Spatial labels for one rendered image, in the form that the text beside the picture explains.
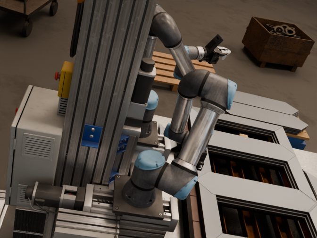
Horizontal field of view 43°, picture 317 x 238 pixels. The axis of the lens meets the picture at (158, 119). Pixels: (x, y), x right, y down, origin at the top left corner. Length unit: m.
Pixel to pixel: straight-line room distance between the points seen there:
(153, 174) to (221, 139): 1.11
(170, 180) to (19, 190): 0.72
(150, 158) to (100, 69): 0.41
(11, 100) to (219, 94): 2.74
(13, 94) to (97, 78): 2.61
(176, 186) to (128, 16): 0.69
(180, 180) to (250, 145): 1.19
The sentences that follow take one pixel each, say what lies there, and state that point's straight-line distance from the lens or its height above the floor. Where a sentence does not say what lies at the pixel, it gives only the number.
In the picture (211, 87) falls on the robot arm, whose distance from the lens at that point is 1.67.
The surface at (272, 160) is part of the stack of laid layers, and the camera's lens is 2.76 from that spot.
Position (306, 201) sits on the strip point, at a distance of 2.55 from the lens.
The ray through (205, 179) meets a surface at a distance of 2.31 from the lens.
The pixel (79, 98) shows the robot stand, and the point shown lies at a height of 1.40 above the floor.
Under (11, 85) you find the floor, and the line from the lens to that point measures 4.30.
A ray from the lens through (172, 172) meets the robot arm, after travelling 1.65.
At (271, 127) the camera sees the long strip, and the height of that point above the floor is 0.87.
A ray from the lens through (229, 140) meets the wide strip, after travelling 2.70.
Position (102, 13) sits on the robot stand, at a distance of 1.50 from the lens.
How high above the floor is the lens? 2.30
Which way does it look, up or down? 33 degrees down
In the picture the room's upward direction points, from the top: 18 degrees clockwise
